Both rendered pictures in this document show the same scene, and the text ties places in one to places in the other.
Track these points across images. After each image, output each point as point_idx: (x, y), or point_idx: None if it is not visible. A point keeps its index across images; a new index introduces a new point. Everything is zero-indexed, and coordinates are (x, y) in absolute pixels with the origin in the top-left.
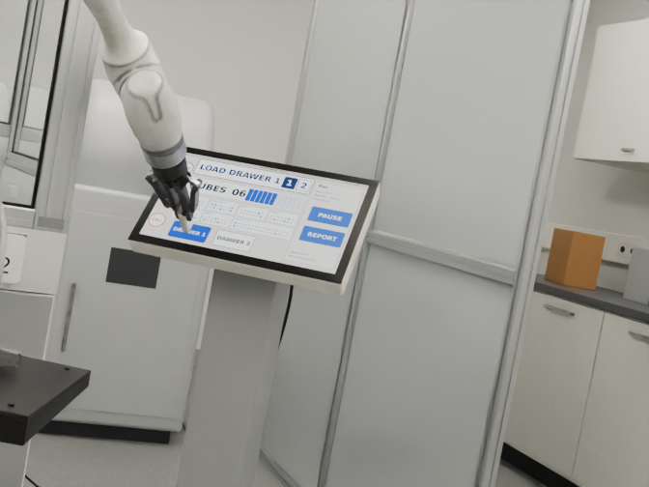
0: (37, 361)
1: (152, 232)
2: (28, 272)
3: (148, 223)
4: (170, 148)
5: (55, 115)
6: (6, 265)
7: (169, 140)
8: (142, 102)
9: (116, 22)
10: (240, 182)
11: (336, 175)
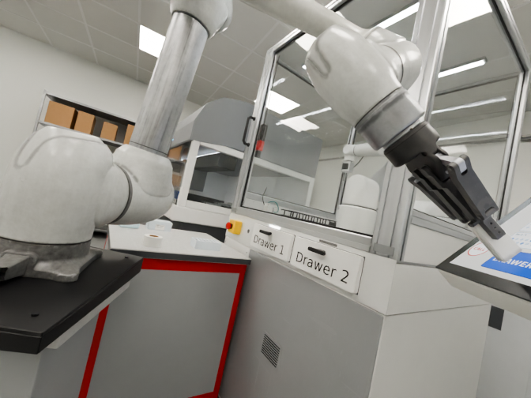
0: (66, 299)
1: (464, 261)
2: (364, 287)
3: (466, 253)
4: (370, 110)
5: (389, 163)
6: (345, 276)
7: (359, 97)
8: (307, 63)
9: (314, 20)
10: None
11: None
